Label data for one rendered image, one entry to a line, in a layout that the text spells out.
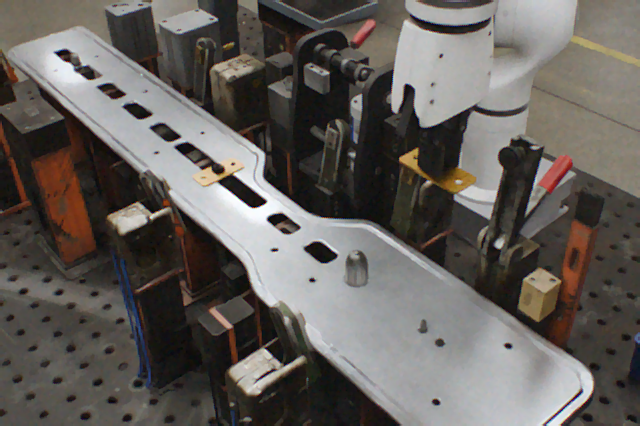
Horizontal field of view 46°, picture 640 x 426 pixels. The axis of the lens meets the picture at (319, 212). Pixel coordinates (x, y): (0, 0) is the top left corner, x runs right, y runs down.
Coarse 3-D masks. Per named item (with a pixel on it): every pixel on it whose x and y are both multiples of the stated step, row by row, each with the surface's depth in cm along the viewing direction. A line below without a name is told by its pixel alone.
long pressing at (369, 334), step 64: (64, 64) 157; (128, 64) 156; (128, 128) 136; (192, 128) 136; (192, 192) 120; (256, 192) 120; (256, 256) 108; (384, 256) 107; (320, 320) 98; (384, 320) 97; (448, 320) 97; (512, 320) 96; (384, 384) 89; (448, 384) 89; (512, 384) 89; (576, 384) 89
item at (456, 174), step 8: (416, 152) 83; (400, 160) 82; (408, 160) 82; (416, 160) 82; (416, 168) 81; (448, 168) 80; (456, 168) 80; (424, 176) 80; (432, 176) 79; (448, 176) 79; (456, 176) 79; (464, 176) 79; (472, 176) 79; (440, 184) 78; (448, 184) 78; (456, 184) 78; (464, 184) 78; (472, 184) 79; (456, 192) 77
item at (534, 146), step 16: (512, 144) 91; (528, 144) 91; (512, 160) 89; (528, 160) 90; (512, 176) 94; (528, 176) 91; (512, 192) 95; (528, 192) 93; (496, 208) 96; (512, 208) 95; (496, 224) 98; (512, 224) 95; (512, 240) 97
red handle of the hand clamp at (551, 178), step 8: (560, 160) 99; (568, 160) 99; (552, 168) 99; (560, 168) 99; (568, 168) 99; (544, 176) 100; (552, 176) 99; (560, 176) 99; (544, 184) 99; (552, 184) 99; (536, 192) 99; (544, 192) 99; (536, 200) 99; (528, 208) 99; (536, 208) 99; (528, 216) 99; (504, 232) 99; (496, 240) 99; (496, 248) 99
